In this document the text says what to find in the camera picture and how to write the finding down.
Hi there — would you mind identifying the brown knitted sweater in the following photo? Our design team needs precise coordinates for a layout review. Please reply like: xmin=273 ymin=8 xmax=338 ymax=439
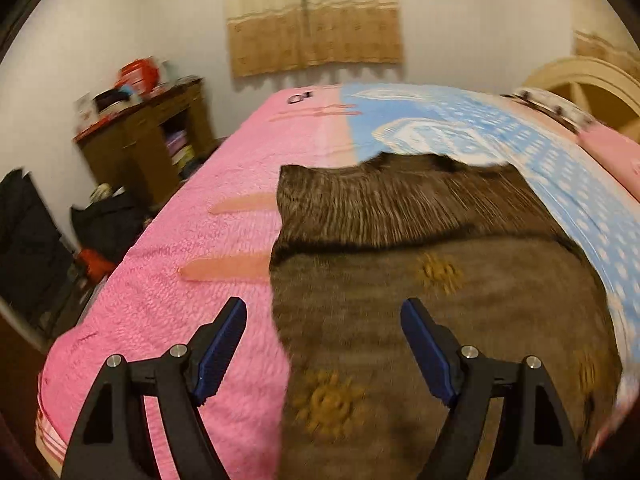
xmin=268 ymin=152 xmax=624 ymax=480

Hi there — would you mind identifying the red item on floor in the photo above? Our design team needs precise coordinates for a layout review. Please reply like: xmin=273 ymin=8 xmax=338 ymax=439
xmin=77 ymin=248 xmax=116 ymax=285

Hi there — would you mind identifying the black folding chair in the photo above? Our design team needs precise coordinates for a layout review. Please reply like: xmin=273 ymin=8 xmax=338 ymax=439
xmin=1 ymin=168 xmax=78 ymax=336

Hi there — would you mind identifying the black bag on floor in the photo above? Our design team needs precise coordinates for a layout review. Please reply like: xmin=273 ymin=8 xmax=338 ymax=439
xmin=70 ymin=192 xmax=149 ymax=264

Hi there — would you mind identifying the pink and blue bedspread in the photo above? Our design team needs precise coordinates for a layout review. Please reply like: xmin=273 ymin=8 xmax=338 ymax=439
xmin=36 ymin=84 xmax=639 ymax=479

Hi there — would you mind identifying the dark wooden desk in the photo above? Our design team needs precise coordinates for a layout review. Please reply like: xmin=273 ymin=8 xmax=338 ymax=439
xmin=74 ymin=76 xmax=220 ymax=210

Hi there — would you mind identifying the pink pillow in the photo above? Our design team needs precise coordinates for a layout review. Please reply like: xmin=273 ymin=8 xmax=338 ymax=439
xmin=577 ymin=122 xmax=640 ymax=200

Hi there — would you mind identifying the white patterned pillow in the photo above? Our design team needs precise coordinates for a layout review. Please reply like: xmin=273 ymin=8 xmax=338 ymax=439
xmin=508 ymin=87 xmax=597 ymax=133

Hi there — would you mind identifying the red bag on desk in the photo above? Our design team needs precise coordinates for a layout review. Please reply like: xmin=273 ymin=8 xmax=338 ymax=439
xmin=116 ymin=58 xmax=160 ymax=96

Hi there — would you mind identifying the cream wooden headboard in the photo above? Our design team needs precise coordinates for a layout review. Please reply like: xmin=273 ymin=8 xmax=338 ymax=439
xmin=523 ymin=56 xmax=639 ymax=142

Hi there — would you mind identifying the beige patterned curtain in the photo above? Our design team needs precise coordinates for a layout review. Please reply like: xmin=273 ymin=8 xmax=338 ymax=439
xmin=224 ymin=0 xmax=404 ymax=78

